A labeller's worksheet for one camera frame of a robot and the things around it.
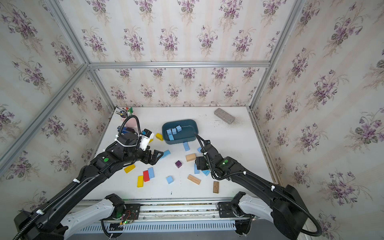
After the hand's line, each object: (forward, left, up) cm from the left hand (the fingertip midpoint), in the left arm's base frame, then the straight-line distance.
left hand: (156, 150), depth 74 cm
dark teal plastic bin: (+29, -16, -19) cm, 38 cm away
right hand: (-1, -25, -11) cm, 28 cm away
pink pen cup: (+35, +30, -10) cm, 47 cm away
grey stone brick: (+38, -43, -16) cm, 60 cm away
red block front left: (-6, +8, -19) cm, 22 cm away
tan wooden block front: (-8, -19, -19) cm, 28 cm away
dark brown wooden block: (-13, -31, -18) cm, 38 cm away
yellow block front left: (-9, +11, -19) cm, 24 cm away
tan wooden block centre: (+4, -18, -17) cm, 25 cm away
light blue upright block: (-3, -21, -20) cm, 29 cm away
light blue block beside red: (-3, +6, -21) cm, 22 cm away
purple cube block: (0, -10, -18) cm, 21 cm away
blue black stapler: (+25, +29, -17) cm, 42 cm away
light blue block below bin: (+13, -15, -20) cm, 28 cm away
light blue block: (+23, -2, -16) cm, 28 cm away
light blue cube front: (-8, -5, -19) cm, 22 cm away
